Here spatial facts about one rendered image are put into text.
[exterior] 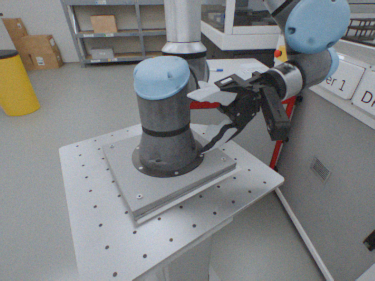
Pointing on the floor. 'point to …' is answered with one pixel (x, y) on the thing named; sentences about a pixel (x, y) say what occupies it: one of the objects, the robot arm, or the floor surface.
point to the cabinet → (331, 183)
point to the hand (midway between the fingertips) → (195, 131)
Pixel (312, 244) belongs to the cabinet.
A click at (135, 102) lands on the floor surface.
